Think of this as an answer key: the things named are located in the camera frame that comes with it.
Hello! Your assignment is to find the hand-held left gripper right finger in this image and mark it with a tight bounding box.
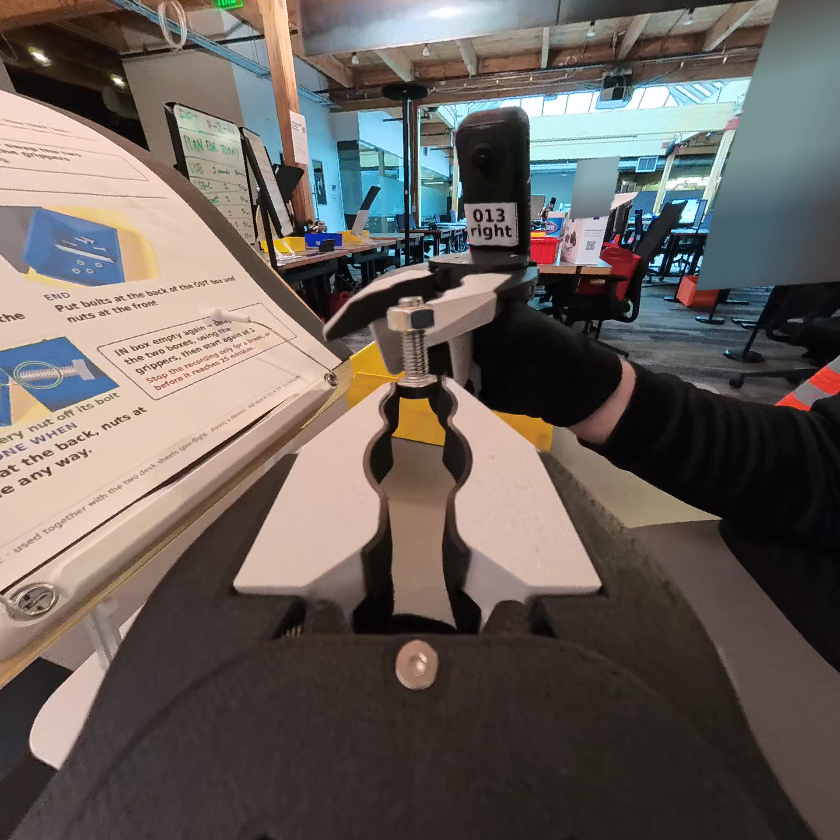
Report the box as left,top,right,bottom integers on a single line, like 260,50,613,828
437,382,602,626

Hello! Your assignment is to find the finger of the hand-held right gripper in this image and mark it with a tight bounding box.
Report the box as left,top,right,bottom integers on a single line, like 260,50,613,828
323,271,439,378
420,274,511,388

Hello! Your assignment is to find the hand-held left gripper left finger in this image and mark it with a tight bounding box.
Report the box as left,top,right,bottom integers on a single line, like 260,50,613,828
233,381,400,616

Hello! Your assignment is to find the silver bolt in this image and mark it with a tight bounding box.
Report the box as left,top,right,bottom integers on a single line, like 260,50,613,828
395,297,435,389

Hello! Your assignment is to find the yellow plastic bin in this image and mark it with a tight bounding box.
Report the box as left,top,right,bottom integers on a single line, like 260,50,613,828
344,346,553,454

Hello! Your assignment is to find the person's right forearm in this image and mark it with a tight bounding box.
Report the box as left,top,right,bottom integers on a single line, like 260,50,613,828
567,357,840,552

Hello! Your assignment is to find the person's right hand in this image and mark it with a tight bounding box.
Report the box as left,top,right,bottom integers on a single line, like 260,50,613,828
467,302,624,431

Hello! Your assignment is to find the white document stand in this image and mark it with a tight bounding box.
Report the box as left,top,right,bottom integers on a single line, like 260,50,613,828
36,387,371,770

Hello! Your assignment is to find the white printed box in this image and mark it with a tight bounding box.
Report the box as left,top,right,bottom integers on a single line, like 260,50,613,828
561,217,610,266

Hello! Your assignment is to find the wooden document board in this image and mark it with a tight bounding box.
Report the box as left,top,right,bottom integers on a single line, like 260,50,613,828
0,85,355,686

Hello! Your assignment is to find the black pole stand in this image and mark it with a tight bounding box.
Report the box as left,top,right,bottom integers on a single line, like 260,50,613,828
381,83,431,263

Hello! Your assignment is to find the red office chair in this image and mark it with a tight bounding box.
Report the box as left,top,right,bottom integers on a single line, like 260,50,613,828
564,246,643,339

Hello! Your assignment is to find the black document board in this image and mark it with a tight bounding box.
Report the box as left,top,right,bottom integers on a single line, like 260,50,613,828
239,126,304,240

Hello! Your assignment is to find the black office chair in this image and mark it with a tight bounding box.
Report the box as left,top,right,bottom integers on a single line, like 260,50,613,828
725,282,840,388
646,200,690,283

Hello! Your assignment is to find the whiteboard with green writing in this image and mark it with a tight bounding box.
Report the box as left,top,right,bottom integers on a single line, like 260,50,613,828
164,101,256,249

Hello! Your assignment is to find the wooden pillar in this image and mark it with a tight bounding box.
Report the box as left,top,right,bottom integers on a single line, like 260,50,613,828
256,0,316,227

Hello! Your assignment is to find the orange plastic bin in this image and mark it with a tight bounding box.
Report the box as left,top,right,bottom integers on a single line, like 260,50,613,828
676,276,719,309

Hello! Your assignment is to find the person's torso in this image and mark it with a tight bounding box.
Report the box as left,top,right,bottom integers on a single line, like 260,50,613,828
718,512,840,673

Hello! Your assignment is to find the printed instruction sheet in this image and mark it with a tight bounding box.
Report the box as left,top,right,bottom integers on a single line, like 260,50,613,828
0,88,342,592

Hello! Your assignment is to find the orange safety vest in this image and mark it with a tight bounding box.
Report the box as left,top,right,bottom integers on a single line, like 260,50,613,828
774,354,840,411

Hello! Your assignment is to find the thin white cord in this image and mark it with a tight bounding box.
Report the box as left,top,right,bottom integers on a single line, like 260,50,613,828
209,304,336,383

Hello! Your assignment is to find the white cable coil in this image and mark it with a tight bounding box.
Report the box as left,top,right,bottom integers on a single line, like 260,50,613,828
157,0,188,50

